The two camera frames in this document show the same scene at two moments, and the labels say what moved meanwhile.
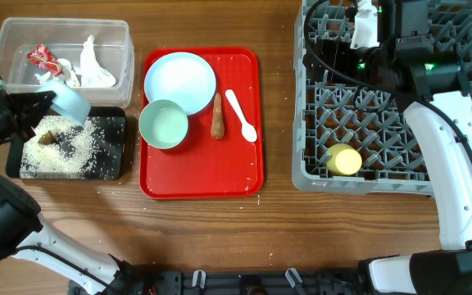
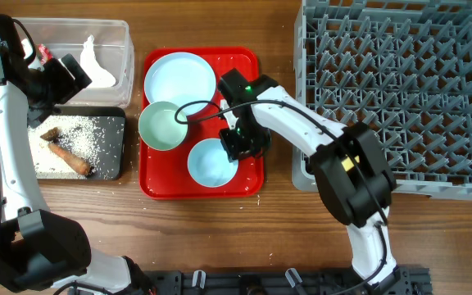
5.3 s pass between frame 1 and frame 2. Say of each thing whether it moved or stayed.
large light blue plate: stayed
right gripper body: moved
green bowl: stayed
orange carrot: moved
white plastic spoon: moved
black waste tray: stayed
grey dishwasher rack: stayed
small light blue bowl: moved
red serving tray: stayed
